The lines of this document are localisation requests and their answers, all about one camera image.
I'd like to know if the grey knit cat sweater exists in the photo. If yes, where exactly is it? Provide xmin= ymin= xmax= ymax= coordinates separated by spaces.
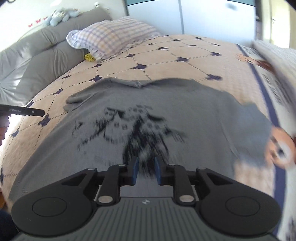
xmin=9 ymin=78 xmax=272 ymax=201

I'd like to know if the person's hand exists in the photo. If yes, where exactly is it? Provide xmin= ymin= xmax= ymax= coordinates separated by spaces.
xmin=0 ymin=115 xmax=10 ymax=145

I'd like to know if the grey padded headboard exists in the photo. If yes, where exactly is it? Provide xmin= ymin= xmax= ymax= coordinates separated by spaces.
xmin=1 ymin=8 xmax=111 ymax=106

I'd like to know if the yellow crumpled cloth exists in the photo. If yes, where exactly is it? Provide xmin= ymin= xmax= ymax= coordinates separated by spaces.
xmin=84 ymin=53 xmax=96 ymax=62

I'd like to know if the blue plush toy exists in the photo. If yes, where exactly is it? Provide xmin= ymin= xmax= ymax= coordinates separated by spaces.
xmin=43 ymin=9 xmax=80 ymax=27

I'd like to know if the plaid purple pillow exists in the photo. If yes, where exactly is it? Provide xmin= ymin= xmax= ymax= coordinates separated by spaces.
xmin=66 ymin=16 xmax=161 ymax=61

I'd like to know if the pink quilted bedspread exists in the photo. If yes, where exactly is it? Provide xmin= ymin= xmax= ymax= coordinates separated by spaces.
xmin=1 ymin=35 xmax=295 ymax=240

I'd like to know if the blue white sliding wardrobe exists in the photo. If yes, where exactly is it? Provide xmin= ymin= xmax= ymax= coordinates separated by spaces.
xmin=125 ymin=0 xmax=256 ymax=46

